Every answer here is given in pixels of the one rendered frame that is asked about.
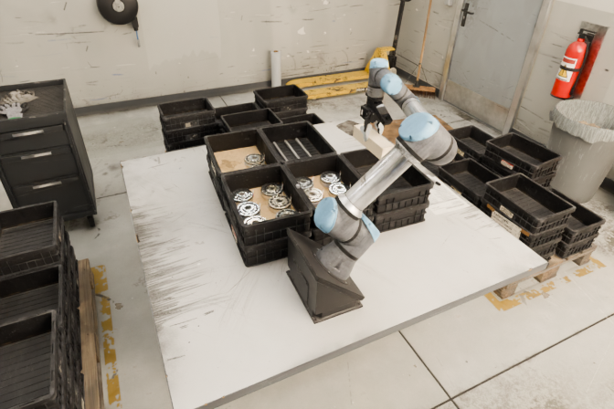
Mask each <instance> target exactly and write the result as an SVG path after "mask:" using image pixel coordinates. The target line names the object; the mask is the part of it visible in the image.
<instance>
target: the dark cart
mask: <svg viewBox="0 0 614 409"><path fill-rule="evenodd" d="M17 89H18V90H20V91H23V90H32V91H34V92H35V97H38V98H37V99H35V100H31V101H29V102H27V104H26V105H25V107H26V106H28V107H29V109H28V110H27V111H25V112H24V113H23V114H22V118H15V119H8V118H7V116H6V115H3V114H0V181H1V183H2V185H3V187H4V189H5V192H6V194H7V197H8V199H9V201H10V203H11V205H12V207H13V209H14V208H18V207H23V206H28V205H35V204H40V203H45V202H48V201H54V200H55V201H57V203H58V210H59V215H61V216H62V217H63V220H64V222H66V221H69V220H74V219H78V218H82V217H86V216H87V219H88V222H89V223H90V227H92V226H95V223H94V222H95V221H94V218H93V215H96V214H97V206H96V197H95V189H94V181H93V172H92V169H91V166H90V160H89V156H88V154H87V151H86V147H85V144H84V141H83V138H82V135H81V131H80V128H79V123H78V120H77V116H76V113H75V110H74V107H73V104H72V100H71V97H70V94H69V89H68V85H67V82H66V79H52V80H45V81H37V82H28V83H21V84H13V85H4V86H0V100H1V99H3V98H4V97H5V95H7V96H8V94H9V93H10V92H12V91H16V90H17Z"/></svg>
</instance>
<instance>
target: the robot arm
mask: <svg viewBox="0 0 614 409"><path fill-rule="evenodd" d="M385 93H386V94H387V95H388V96H389V97H390V98H391V99H392V100H393V101H394V102H395V103H396V104H397V105H398V106H399V108H400V109H402V111H403V112H404V114H405V115H406V118H405V119H404V120H403V121H402V123H401V124H400V127H399V129H398V133H399V135H398V136H397V137H396V144H395V146H394V147H393V148H392V149H391V150H390V151H389V152H388V153H387V154H386V155H385V156H384V157H382V158H381V159H380V160H379V161H378V162H377V163H376V164H375V165H374V166H373V167H372V168H371V169H370V170H369V171H368V172H367V173H366V174H365V175H364V176H363V177H362V178H361V179H359V180H358V181H357V182H356V183H355V184H354V185H353V186H352V187H351V188H350V189H349V190H348V191H347V192H346V193H339V194H338V195H337V196H336V197H335V198H333V197H325V198H324V199H323V200H322V201H321V202H320V203H319V204H318V205H317V207H316V209H315V214H314V223H315V224H316V226H317V227H318V228H320V229H321V230H322V231H323V232H324V233H326V234H328V235H329V236H332V237H333V238H335V240H334V241H333V242H331V243H329V244H327V245H326V246H323V247H322V248H320V249H319V250H318V251H317V252H316V255H317V257H318V258H319V260H320V261H321V263H322V264H323V265H324V266H325V267H326V268H327V269H328V270H329V271H330V272H331V273H332V274H334V275H335V276H336V277H338V278H339V279H341V280H347V279H348V278H349V276H350V274H351V272H352V270H353V267H354V265H355V262H356V261H357V260H358V259H359V258H360V257H361V256H362V255H363V254H364V252H365V251H366V250H367V249H368V248H369V247H370V246H372V245H373V244H374V243H375V241H376V240H377V239H378V238H379V236H380V233H379V231H378V229H377V228H376V227H375V226H374V224H373V223H372V222H371V221H370V220H369V219H368V218H367V217H366V216H365V215H364V214H363V213H362V212H363V210H364V209H365V208H366V207H367V206H368V205H369V204H370V203H372V202H373V201H374V200H375V199H376V198H377V197H378V196H379V195H380V194H381V193H382V192H383V191H385V190H386V189H387V187H388V186H389V185H391V184H392V183H393V182H394V181H395V180H396V179H397V178H398V177H399V176H400V175H401V174H402V173H403V172H404V171H405V170H406V169H407V168H408V167H410V166H411V165H412V164H413V163H421V162H422V161H423V160H425V159H426V160H427V161H428V162H430V163H432V164H435V165H443V164H447V163H449V162H451V161H452V160H453V159H454V157H455V156H456V154H457V150H458V146H457V143H456V141H455V139H454V138H453V137H452V136H451V135H450V134H449V133H448V132H447V131H446V129H445V128H444V127H443V126H442V125H441V124H440V123H439V121H438V120H437V119H436V118H434V117H433V116H432V115H430V114H429V113H428V112H427V111H426V110H425V109H424V107H423V106H422V105H421V103H420V101H419V100H418V97H417V96H415V95H414V94H413V93H412V92H411V91H410V90H409V89H408V88H407V87H406V86H405V84H404V83H403V82H402V81H401V79H400V78H399V77H398V76H397V75H396V74H394V73H392V72H391V71H390V70H389V69H388V61H387V60H386V59H384V58H374V59H372V60H371V62H370V68H369V77H368V86H367V92H366V93H365V95H366V96H367V99H366V104H365V105H361V111H360V117H362V118H363V119H364V120H365V121H364V125H362V126H361V127H360V131H361V132H362V133H363V134H364V141H365V142H366V141H367V140H368V136H369V132H370V130H371V129H372V125H371V124H370V123H374V122H376V123H375V126H376V128H377V131H378V134H380V135H382V132H383V130H384V128H385V125H389V124H391V122H392V121H393V119H392V118H391V116H390V114H389V113H388V111H387V109H386V107H385V105H384V104H383V102H382V101H380V100H383V99H384V95H385ZM362 110H363V115H362V114H361V112H362Z"/></svg>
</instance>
